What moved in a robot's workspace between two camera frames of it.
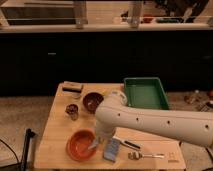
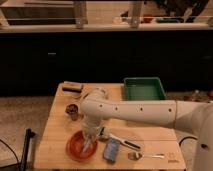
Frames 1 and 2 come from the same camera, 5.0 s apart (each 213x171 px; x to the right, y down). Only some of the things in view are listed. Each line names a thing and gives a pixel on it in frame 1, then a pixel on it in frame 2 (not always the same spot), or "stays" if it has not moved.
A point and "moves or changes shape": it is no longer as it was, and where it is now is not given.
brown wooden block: x=71 y=86 stays
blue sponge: x=111 y=149 stays
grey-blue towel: x=95 y=143 moves or changes shape
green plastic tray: x=145 y=93 stays
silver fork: x=140 y=156 stays
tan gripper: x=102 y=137 -> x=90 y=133
